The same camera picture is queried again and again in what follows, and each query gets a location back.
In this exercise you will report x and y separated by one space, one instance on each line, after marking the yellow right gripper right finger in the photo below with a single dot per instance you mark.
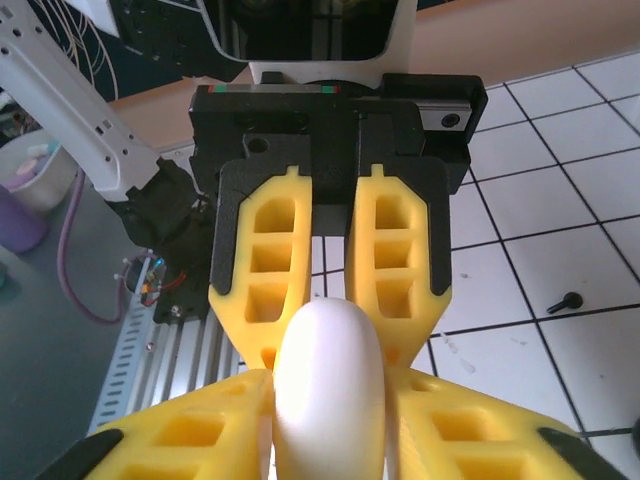
475 440

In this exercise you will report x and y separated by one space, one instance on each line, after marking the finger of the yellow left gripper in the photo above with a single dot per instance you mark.
235 310
365 280

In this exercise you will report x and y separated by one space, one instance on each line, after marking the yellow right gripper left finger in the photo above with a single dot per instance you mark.
200 440

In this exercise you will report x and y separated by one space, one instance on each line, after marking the white egg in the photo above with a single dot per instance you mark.
330 390

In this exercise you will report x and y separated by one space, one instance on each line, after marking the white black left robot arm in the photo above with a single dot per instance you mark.
55 85

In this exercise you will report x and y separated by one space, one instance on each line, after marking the small black screw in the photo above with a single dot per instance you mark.
567 301

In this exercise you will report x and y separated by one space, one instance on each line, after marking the white bin with pastel items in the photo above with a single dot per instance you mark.
45 175

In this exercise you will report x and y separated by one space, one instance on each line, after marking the purple plastic container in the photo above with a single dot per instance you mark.
17 220

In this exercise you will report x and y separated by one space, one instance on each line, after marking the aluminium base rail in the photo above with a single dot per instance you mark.
210 355

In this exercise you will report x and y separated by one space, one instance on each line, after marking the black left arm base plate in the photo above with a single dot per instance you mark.
182 300

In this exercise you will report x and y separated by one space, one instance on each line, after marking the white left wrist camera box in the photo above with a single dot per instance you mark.
395 30

